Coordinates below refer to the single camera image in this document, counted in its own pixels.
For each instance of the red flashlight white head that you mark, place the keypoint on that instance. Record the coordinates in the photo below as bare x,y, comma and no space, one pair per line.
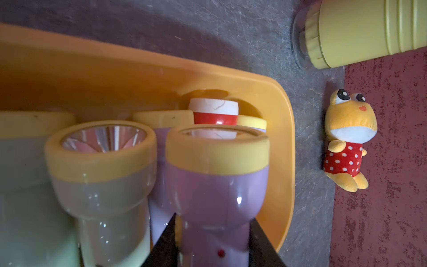
216,112

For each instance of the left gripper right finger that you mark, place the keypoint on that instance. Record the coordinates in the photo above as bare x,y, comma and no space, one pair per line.
261,252

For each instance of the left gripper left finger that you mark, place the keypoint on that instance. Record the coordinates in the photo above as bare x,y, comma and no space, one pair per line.
165,252

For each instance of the yellow plastic storage box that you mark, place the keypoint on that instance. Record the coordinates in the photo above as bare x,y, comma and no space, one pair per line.
102,81

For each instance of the purple flashlight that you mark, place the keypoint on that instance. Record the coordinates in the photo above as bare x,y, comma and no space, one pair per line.
161,122
216,181
252,122

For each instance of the yellow pen cup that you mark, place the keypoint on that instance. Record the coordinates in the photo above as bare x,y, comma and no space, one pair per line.
332,34

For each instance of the yellow plush toy red dress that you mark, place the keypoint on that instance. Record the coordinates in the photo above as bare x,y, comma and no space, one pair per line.
350,122

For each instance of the green flashlight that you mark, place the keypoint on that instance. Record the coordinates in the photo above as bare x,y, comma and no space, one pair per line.
35,230
102,174

